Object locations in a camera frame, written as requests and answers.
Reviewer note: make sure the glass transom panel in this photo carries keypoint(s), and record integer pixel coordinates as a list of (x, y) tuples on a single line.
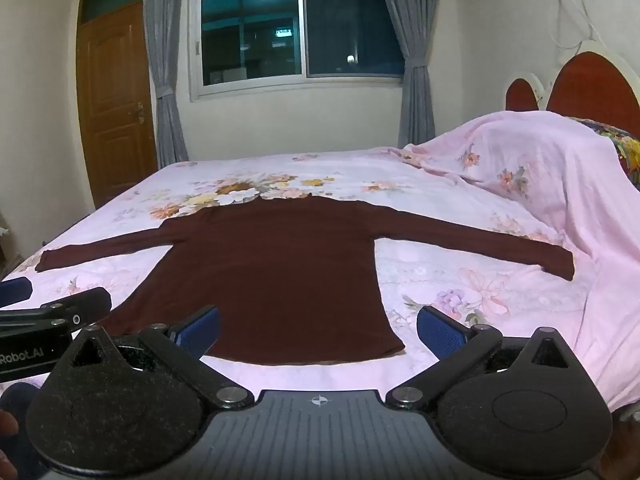
[(112, 2)]

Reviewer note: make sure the brown wooden door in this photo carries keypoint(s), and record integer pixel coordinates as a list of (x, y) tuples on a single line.
[(112, 105)]

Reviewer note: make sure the person's left hand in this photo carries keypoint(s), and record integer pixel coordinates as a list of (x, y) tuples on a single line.
[(7, 422)]

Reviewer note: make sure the maroon long-sleeve shirt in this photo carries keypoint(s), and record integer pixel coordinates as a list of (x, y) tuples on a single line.
[(280, 270)]

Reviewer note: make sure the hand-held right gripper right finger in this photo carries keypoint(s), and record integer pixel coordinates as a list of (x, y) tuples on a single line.
[(440, 334)]

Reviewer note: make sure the red wooden headboard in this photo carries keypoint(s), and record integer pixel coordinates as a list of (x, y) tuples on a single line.
[(590, 85)]

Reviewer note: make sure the colourful patterned blanket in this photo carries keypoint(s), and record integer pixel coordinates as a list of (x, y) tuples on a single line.
[(622, 147)]

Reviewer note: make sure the pink floral bedsheet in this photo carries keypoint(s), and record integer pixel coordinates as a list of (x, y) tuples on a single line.
[(450, 210)]

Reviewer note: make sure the sliding glass window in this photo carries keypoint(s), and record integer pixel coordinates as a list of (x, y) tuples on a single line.
[(300, 25)]

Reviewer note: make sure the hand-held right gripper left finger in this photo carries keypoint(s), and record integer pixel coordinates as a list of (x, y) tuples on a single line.
[(199, 331)]

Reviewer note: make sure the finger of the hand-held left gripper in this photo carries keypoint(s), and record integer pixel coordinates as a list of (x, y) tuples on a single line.
[(75, 307), (15, 291)]

